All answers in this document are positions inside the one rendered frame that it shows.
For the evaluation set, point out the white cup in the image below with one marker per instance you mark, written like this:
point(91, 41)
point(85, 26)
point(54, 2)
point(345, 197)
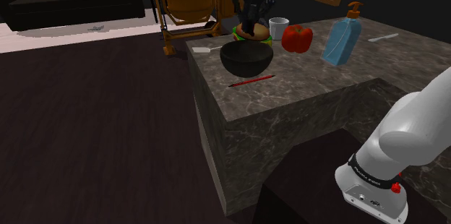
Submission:
point(278, 27)

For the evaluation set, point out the red bell pepper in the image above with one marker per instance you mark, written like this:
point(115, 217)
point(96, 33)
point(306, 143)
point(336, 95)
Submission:
point(296, 39)

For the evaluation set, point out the white spatula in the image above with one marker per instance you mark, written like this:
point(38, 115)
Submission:
point(201, 50)

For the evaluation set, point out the red pencil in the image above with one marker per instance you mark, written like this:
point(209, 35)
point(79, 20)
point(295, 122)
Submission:
point(251, 81)

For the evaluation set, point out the blue soap dispenser orange pump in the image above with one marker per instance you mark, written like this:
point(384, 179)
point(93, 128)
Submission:
point(341, 42)

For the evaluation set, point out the dark sofa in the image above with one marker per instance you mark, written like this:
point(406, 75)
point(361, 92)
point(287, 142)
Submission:
point(70, 8)

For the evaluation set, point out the dark robot stand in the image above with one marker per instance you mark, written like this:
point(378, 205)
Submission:
point(303, 181)

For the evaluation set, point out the black bowl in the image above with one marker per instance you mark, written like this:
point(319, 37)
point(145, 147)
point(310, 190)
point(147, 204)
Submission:
point(246, 59)

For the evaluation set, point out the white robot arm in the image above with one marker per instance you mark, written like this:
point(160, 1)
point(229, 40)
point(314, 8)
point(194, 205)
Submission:
point(405, 138)

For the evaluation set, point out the burger with lettuce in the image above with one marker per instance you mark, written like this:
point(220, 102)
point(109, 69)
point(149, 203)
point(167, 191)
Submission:
point(262, 33)

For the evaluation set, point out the white plastic knife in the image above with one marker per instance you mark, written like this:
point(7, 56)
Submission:
point(383, 37)

